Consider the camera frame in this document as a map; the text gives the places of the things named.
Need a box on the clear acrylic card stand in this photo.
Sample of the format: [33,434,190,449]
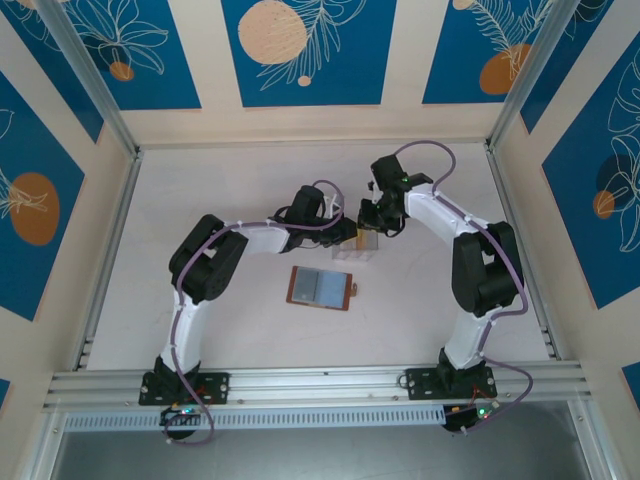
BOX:
[331,233,380,265]

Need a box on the black VIP credit card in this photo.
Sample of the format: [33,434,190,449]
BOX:
[291,269,320,304]

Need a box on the brown leather card holder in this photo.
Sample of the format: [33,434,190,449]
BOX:
[285,265,361,311]

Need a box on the grey metal lower panel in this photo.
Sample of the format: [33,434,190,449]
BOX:
[47,427,601,480]

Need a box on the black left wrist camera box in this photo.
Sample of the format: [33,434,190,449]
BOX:
[289,184,327,222]

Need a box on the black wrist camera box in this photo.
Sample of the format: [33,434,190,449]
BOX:
[368,155,407,190]
[289,184,327,222]

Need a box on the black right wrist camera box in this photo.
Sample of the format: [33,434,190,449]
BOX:
[368,155,407,190]

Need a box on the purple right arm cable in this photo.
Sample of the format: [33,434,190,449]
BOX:
[392,141,534,435]

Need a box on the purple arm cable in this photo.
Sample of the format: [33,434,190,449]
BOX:
[392,141,534,435]
[162,179,346,448]

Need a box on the aluminium side rail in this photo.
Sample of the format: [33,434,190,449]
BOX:
[73,148,146,372]
[487,144,561,362]

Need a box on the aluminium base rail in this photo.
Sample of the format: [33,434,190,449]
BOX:
[42,358,596,412]

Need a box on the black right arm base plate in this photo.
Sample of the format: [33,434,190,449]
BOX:
[405,366,500,402]

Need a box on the blue floral wall panel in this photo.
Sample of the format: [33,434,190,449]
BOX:
[519,0,615,135]
[221,0,399,109]
[0,0,105,145]
[0,69,86,322]
[421,0,556,106]
[62,0,203,112]
[541,34,640,311]

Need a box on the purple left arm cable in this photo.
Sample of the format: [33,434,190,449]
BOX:
[162,179,346,448]

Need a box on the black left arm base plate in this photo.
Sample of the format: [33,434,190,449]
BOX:
[138,371,232,407]

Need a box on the white slotted cable duct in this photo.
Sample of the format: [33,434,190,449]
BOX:
[63,405,447,432]

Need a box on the aluminium frame post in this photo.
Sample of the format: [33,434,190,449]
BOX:
[487,0,576,151]
[37,0,142,157]

